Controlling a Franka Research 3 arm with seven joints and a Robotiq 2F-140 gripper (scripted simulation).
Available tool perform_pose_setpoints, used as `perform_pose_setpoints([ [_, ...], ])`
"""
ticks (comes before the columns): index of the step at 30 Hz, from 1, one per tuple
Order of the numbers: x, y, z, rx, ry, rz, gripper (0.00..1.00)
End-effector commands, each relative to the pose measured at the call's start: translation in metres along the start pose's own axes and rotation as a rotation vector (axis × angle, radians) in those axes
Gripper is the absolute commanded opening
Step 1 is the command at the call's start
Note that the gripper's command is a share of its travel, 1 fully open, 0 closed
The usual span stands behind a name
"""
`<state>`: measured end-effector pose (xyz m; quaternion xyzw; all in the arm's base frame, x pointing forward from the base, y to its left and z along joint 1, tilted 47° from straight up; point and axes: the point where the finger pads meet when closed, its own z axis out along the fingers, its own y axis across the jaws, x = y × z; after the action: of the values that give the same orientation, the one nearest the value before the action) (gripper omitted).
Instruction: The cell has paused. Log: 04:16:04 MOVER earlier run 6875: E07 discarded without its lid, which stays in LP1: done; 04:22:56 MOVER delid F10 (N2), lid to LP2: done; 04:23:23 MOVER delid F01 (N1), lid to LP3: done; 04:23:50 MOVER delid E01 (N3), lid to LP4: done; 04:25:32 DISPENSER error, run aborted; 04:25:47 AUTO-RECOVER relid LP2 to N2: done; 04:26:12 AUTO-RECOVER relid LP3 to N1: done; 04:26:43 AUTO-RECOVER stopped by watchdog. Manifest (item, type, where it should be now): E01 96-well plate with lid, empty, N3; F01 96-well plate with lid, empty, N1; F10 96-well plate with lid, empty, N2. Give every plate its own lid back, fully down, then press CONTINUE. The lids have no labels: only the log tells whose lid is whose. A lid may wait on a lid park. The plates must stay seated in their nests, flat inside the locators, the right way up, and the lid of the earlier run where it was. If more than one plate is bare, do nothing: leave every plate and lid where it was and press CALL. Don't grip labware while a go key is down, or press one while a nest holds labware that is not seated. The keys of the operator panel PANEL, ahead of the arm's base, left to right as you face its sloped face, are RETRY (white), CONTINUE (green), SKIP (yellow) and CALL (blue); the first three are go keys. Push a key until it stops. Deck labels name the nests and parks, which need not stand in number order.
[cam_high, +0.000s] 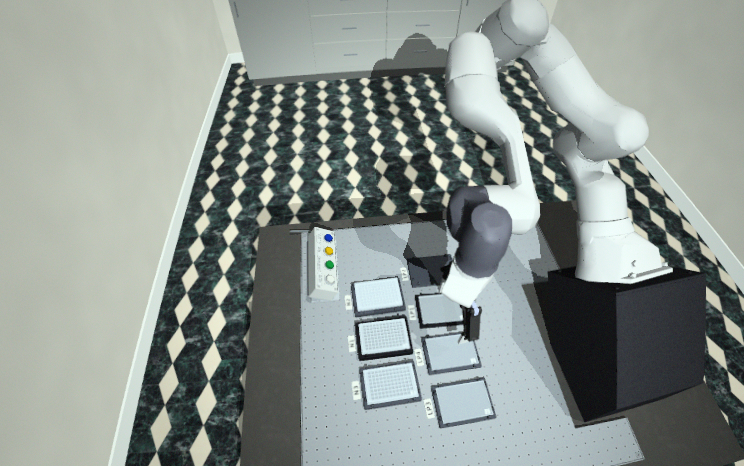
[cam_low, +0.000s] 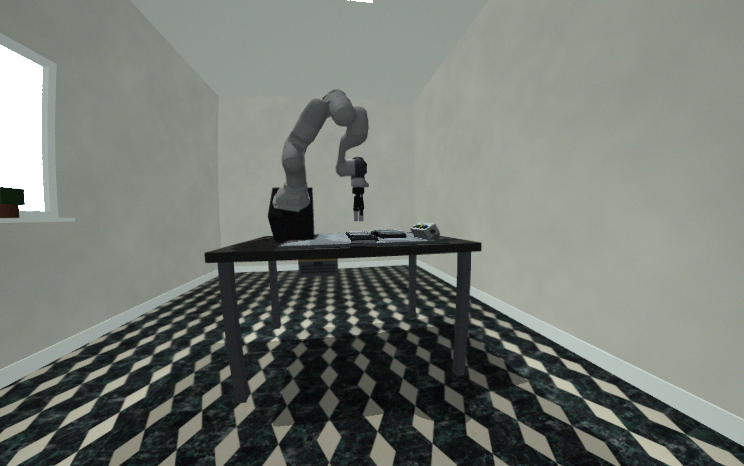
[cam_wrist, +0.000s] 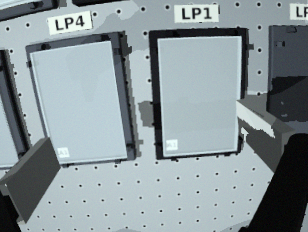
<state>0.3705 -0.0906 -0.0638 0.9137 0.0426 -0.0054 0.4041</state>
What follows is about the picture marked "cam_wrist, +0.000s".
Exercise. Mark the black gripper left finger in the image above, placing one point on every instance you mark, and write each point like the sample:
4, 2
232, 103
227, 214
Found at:
24, 185

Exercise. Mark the grey perforated base plate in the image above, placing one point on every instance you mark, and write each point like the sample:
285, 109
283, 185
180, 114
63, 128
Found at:
199, 194

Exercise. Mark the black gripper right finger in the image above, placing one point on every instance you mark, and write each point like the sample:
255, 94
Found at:
284, 203

